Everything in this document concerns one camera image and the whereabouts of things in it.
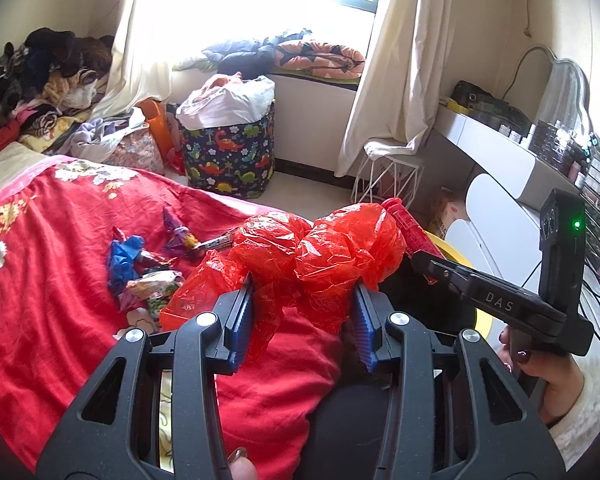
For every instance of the red plastic bag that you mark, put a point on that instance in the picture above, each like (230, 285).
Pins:
(280, 245)

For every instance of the cream curtain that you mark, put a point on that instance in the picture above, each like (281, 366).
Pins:
(140, 50)
(405, 60)

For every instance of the person's right forearm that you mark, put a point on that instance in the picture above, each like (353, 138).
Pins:
(582, 425)

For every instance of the dark candy bar wrapper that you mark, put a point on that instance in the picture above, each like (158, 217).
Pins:
(217, 243)

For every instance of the blue wrapper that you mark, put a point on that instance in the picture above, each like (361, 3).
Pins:
(125, 260)

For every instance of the person's right hand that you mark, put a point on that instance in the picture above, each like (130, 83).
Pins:
(545, 380)

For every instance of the white rounded drawer cabinet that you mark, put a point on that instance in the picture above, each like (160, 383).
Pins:
(505, 240)

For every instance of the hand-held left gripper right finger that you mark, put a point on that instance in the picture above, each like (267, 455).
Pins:
(365, 330)

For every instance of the floral fabric bag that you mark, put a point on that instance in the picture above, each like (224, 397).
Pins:
(137, 152)

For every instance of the wavy clear framed mirror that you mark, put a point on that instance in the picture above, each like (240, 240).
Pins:
(562, 90)

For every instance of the person's left hand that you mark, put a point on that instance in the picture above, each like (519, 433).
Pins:
(242, 467)

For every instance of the white vanity table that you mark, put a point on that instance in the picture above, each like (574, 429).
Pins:
(490, 145)

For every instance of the orange bag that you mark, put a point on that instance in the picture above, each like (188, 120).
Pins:
(157, 125)

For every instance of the dinosaur print laundry basket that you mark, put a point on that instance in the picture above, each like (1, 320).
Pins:
(230, 160)

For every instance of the red floral blanket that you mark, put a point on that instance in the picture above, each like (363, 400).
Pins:
(55, 310)

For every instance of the pile of dark clothes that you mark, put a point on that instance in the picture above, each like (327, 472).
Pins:
(45, 70)

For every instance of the clear acrylic organizer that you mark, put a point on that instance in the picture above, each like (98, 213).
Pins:
(560, 147)

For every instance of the red plastic bottle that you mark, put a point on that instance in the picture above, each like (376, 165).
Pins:
(410, 230)

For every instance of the grey white cloth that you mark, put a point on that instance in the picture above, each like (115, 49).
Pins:
(95, 132)

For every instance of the orange patterned quilt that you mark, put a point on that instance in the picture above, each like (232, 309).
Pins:
(325, 57)

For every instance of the purple snack wrapper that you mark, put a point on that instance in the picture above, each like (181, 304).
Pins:
(177, 232)

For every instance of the white cloth bundle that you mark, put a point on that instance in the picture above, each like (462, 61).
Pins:
(230, 102)

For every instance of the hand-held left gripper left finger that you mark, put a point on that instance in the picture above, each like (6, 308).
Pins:
(240, 325)

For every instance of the dark padded jacket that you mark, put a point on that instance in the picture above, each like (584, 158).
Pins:
(245, 55)

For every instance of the yellow-rimmed black trash bin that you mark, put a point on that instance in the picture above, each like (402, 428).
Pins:
(452, 252)

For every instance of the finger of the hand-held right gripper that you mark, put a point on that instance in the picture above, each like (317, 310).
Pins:
(442, 270)

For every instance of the black bag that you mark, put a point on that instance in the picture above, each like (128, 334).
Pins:
(485, 102)

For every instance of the printed cardboard box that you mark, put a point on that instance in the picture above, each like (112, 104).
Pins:
(442, 212)

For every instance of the green pea snack packet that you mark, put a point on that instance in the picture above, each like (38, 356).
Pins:
(155, 297)

